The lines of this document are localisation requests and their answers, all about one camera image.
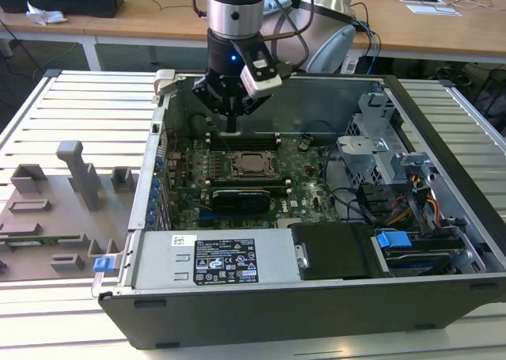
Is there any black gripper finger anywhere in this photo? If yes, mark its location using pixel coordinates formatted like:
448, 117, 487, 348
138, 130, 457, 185
232, 94, 274, 135
192, 76, 234, 135

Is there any thin wire locking lever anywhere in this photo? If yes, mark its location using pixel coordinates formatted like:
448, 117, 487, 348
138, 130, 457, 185
232, 172, 283, 180
220, 135, 236, 168

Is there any silver square CPU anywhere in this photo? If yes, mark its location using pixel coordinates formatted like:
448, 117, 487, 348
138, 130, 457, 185
240, 153, 270, 171

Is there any metal socket cover frame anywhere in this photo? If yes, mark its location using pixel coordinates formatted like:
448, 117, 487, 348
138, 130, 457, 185
232, 150, 280, 178

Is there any RAM slot with white clips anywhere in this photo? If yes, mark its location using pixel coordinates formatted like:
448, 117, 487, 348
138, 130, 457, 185
206, 139, 281, 145
206, 131, 281, 138
204, 185, 294, 191
204, 180, 294, 186

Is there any CPU socket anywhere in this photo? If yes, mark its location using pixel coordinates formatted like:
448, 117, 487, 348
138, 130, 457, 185
230, 149, 283, 180

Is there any black plastic drive cover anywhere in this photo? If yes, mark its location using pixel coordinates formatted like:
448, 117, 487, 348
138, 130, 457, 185
289, 222, 377, 281

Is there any grey plastic case latch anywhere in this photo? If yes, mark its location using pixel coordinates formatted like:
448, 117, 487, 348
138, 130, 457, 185
153, 69, 178, 98

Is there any wooden desk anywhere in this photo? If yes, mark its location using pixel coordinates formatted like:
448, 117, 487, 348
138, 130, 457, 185
351, 0, 506, 65
0, 0, 357, 74

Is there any green motherboard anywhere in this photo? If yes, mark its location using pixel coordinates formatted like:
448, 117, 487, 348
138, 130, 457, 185
165, 135, 345, 231

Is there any black graphics card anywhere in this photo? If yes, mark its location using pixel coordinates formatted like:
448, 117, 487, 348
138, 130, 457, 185
211, 188, 273, 216

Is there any silver metal disk cage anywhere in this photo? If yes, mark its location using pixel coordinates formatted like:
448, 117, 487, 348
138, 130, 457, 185
342, 92, 440, 203

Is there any silver power supply unit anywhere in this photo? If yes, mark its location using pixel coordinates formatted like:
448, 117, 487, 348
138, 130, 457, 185
129, 229, 302, 290

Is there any crumpled white paper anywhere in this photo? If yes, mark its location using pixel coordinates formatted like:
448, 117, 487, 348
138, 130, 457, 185
25, 0, 69, 25

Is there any grey parts rack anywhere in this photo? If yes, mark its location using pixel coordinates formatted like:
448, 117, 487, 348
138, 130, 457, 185
0, 139, 140, 282

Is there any blue plastic drive latch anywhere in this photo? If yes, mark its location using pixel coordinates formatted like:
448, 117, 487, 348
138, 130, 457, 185
376, 230, 413, 255

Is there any blue plastic case latch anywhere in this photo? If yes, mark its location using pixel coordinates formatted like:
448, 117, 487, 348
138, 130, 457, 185
93, 256, 116, 275

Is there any white paper sheet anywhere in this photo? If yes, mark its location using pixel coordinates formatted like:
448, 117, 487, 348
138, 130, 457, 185
406, 3, 464, 18

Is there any black and silver PC case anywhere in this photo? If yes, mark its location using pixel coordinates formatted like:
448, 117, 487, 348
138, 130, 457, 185
91, 69, 506, 351

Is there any green RAM stick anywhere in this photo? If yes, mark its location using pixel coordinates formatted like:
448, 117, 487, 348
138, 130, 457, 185
6, 236, 82, 247

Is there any black hard disk drive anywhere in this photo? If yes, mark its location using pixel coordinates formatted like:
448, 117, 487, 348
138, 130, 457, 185
385, 252, 454, 277

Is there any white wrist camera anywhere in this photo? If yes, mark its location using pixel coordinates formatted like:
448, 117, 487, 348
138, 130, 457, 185
228, 38, 296, 100

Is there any thick black cable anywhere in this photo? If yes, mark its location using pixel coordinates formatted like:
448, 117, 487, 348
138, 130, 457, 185
322, 144, 359, 222

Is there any silver metal bracket plate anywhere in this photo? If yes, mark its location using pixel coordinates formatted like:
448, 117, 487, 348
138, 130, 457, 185
335, 135, 391, 179

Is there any black plastic cable shroud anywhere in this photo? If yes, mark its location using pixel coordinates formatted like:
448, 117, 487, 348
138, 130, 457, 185
357, 181, 397, 223

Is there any yellow and red wire bundle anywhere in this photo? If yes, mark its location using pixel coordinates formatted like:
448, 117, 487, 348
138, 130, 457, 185
389, 172, 443, 227

